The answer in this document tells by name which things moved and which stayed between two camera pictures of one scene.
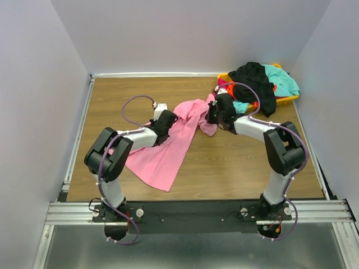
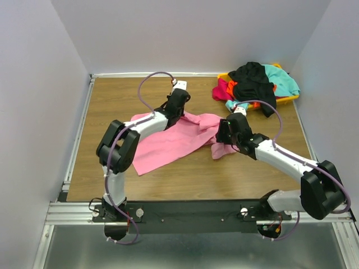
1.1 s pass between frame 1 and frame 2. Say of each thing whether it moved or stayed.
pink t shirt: moved
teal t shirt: stayed
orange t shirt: stayed
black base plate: stayed
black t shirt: stayed
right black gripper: moved
